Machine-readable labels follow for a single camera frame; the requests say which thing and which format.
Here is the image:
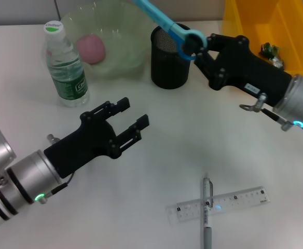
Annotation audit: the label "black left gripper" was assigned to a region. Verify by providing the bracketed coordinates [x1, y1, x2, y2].
[44, 96, 150, 179]

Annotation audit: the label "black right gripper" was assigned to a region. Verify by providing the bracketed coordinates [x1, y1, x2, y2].
[183, 33, 294, 107]

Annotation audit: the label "blue capped scissors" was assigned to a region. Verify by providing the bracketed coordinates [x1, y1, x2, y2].
[132, 0, 208, 62]

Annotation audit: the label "green plastic wrapper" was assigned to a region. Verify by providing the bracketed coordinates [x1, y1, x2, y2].
[260, 43, 284, 70]

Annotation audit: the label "clear green-label water bottle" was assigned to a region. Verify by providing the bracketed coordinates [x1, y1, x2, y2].
[44, 21, 90, 108]

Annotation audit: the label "pink peach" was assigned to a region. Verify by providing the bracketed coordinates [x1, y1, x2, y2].
[75, 35, 107, 65]

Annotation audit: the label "transparent plastic ruler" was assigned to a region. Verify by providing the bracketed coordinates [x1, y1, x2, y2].
[166, 185, 271, 226]

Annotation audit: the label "black mesh pen holder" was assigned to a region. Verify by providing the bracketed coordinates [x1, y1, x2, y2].
[150, 22, 196, 90]

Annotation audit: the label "translucent green fruit bowl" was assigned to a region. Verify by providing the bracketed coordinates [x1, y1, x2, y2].
[60, 1, 154, 78]

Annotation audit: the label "grey clear pen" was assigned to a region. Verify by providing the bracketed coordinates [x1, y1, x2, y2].
[200, 173, 214, 249]

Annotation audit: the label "yellow plastic bin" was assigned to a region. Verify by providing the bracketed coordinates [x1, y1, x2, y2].
[222, 0, 303, 76]

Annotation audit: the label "right wrist plug with cable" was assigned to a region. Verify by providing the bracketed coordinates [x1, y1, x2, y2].
[239, 92, 292, 132]

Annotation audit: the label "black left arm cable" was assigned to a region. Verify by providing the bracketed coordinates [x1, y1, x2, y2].
[34, 172, 75, 205]

